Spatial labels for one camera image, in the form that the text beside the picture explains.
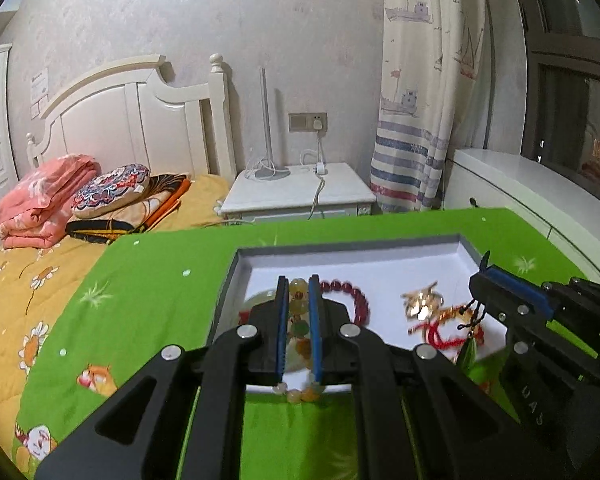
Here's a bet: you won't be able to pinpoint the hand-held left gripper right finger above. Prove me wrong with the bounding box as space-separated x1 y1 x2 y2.
308 274 541 480

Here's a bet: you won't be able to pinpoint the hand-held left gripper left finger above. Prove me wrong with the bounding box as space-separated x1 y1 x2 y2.
34 275 289 480

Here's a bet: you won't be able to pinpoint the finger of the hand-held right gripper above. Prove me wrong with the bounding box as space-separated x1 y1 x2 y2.
467 273 557 332
479 251 600 382

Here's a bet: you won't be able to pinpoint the multicolour bead bracelet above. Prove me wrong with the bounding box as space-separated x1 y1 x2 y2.
275 277 326 404

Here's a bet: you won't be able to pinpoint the green pendant black cord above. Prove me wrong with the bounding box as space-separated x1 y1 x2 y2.
455 299 486 372

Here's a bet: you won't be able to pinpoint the grey jewelry tray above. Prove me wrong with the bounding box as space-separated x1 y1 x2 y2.
207 233 511 392

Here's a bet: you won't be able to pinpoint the white windowsill cabinet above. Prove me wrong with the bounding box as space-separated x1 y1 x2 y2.
442 147 600 287

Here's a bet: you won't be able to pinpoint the green printed tablecloth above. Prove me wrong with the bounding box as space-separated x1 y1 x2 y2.
12 207 600 480

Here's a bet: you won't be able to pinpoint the white nightstand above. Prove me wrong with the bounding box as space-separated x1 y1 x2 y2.
219 162 377 224

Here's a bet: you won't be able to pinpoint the black orange folded quilt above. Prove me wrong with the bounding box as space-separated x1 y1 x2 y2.
65 173 193 246

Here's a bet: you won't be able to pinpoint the dark framed window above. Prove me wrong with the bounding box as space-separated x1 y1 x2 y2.
509 0 600 197

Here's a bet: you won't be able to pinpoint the ship print curtain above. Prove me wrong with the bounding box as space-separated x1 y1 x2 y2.
369 0 489 214

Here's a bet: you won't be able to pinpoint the embroidered round pillow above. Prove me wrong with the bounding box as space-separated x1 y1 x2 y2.
71 162 152 220

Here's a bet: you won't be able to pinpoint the white stick lamp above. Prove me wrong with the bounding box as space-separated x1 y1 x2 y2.
252 67 291 181

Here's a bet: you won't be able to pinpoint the yellow flowered bedsheet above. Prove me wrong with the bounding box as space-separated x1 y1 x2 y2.
0 174 231 461

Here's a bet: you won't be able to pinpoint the white bed headboard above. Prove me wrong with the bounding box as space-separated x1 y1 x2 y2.
26 52 236 184

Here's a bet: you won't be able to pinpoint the pink folded blanket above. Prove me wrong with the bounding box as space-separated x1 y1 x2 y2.
0 154 103 250

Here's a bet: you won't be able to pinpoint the dark red bead bracelet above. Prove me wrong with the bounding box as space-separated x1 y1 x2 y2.
320 280 371 326

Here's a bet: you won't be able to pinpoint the white lamp cable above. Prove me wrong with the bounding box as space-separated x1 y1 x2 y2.
244 154 281 181

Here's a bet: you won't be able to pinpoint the white charger cable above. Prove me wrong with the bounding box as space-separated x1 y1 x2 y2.
300 116 329 221

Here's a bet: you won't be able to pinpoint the wall socket panel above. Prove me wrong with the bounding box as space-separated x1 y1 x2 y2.
288 112 329 134

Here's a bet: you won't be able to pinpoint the white wall papers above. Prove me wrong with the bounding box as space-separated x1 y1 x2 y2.
30 67 51 119

